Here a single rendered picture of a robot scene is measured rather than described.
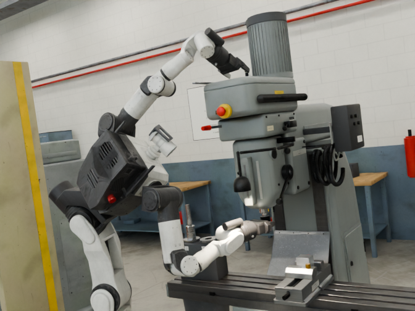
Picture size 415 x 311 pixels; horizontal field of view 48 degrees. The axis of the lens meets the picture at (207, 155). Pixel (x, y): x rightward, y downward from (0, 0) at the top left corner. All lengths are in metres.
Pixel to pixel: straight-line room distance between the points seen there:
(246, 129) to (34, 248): 1.86
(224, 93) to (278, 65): 0.43
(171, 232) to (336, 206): 0.98
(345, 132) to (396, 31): 4.16
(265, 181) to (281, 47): 0.67
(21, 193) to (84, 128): 6.14
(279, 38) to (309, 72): 4.27
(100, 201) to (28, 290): 1.54
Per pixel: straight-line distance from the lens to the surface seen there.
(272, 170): 2.08
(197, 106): 7.50
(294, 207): 2.54
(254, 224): 2.12
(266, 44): 2.31
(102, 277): 2.18
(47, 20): 10.18
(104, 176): 1.91
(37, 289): 3.42
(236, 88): 1.94
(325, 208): 2.47
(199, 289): 2.38
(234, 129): 2.06
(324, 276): 2.22
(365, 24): 6.38
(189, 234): 2.45
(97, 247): 2.12
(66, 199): 2.16
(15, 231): 3.28
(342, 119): 2.20
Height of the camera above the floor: 1.70
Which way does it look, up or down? 3 degrees down
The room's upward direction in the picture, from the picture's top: 7 degrees counter-clockwise
